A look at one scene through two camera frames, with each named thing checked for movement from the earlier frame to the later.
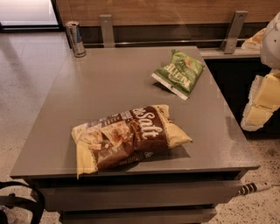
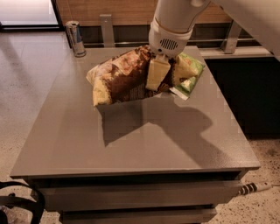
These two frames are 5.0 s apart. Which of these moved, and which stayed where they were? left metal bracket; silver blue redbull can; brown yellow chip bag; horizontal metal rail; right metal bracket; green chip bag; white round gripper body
Moved: white round gripper body; brown yellow chip bag
Stayed: left metal bracket; right metal bracket; silver blue redbull can; green chip bag; horizontal metal rail
